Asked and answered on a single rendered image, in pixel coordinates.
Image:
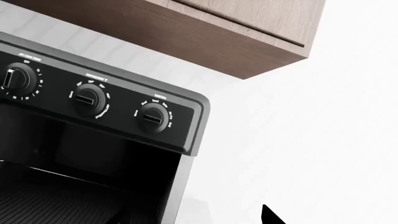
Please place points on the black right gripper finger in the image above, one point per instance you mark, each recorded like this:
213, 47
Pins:
269, 215

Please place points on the black function knob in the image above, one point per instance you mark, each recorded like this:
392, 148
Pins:
154, 117

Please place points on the black toaster oven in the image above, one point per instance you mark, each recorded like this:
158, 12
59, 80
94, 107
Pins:
130, 130

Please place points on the black temperature knob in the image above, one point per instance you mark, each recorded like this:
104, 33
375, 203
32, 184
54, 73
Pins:
88, 99

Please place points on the black timer knob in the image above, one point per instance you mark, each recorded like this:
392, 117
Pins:
17, 78

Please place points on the brown wooden wall cabinet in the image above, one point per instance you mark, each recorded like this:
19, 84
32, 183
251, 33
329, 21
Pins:
217, 32

